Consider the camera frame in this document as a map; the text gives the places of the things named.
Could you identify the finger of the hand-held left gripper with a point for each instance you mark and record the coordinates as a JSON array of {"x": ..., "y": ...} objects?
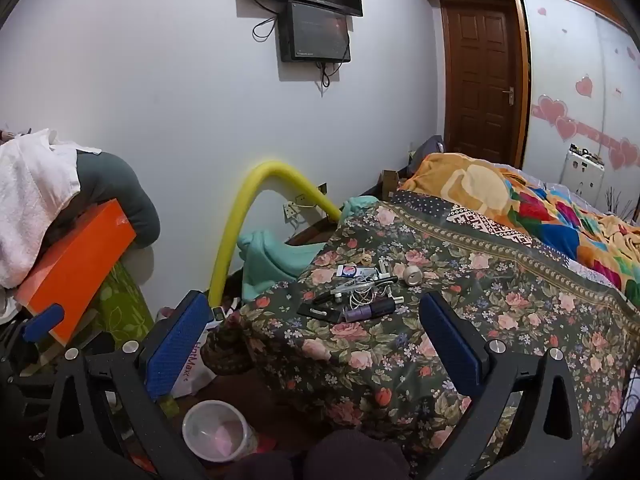
[{"x": 42, "y": 323}]

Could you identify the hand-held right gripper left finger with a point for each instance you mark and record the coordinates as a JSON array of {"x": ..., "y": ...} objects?
[{"x": 175, "y": 347}]

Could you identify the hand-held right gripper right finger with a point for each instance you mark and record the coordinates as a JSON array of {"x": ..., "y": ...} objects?
[{"x": 450, "y": 347}]

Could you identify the grey marker with black cap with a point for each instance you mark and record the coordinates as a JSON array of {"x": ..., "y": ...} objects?
[{"x": 332, "y": 294}]

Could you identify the white plastic bag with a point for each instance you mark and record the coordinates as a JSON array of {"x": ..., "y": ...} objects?
[{"x": 197, "y": 360}]

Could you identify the dark floral blanket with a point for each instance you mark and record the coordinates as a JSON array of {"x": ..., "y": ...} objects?
[{"x": 400, "y": 360}]

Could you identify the orange box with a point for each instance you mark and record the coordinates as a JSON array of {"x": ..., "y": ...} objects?
[{"x": 75, "y": 270}]

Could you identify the green leaf print cloth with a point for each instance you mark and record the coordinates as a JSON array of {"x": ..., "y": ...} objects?
[{"x": 120, "y": 305}]

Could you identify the grey tape roll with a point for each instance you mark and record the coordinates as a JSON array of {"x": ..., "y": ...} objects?
[{"x": 413, "y": 276}]

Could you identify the purple and black cylinder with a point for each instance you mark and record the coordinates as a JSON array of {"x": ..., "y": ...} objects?
[{"x": 365, "y": 311}]

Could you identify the clear plastic cup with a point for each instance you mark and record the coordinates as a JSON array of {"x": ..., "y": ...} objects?
[{"x": 215, "y": 432}]

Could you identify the small white plastic piece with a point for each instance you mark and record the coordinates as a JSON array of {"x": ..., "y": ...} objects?
[{"x": 382, "y": 265}]

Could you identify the white towel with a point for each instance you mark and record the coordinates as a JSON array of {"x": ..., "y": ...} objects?
[{"x": 35, "y": 200}]

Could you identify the teal cloth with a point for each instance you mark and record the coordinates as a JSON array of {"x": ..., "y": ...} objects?
[{"x": 270, "y": 265}]

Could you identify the white ointment tube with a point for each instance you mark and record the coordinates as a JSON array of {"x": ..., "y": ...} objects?
[{"x": 350, "y": 270}]

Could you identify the yellow foam tube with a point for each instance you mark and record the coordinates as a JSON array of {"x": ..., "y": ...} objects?
[{"x": 235, "y": 210}]

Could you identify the grey cushion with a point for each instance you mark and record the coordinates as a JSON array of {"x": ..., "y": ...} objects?
[{"x": 125, "y": 195}]

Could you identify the colourful orange blanket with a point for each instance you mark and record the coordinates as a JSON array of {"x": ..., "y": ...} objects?
[{"x": 500, "y": 195}]

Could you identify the small cardboard box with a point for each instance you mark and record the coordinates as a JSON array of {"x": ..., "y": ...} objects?
[{"x": 389, "y": 182}]

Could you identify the purple grey pillow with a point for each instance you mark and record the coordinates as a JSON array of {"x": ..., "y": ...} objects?
[{"x": 425, "y": 157}]

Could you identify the small white cabinet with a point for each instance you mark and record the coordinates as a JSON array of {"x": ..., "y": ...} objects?
[{"x": 582, "y": 172}]

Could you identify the dark dried twigs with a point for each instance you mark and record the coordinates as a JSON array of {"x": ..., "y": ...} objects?
[{"x": 617, "y": 205}]

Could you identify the pink heart stickers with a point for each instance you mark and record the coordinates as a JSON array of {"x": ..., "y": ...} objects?
[{"x": 552, "y": 110}]

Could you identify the brown wooden door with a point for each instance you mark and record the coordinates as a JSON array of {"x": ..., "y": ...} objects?
[{"x": 477, "y": 80}]

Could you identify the wardrobe with white sliding doors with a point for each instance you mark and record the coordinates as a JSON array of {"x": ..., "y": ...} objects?
[{"x": 565, "y": 60}]

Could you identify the wall power socket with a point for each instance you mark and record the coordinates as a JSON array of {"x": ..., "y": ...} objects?
[{"x": 295, "y": 207}]

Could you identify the small black wall monitor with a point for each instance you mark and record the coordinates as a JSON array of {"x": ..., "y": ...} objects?
[{"x": 315, "y": 32}]

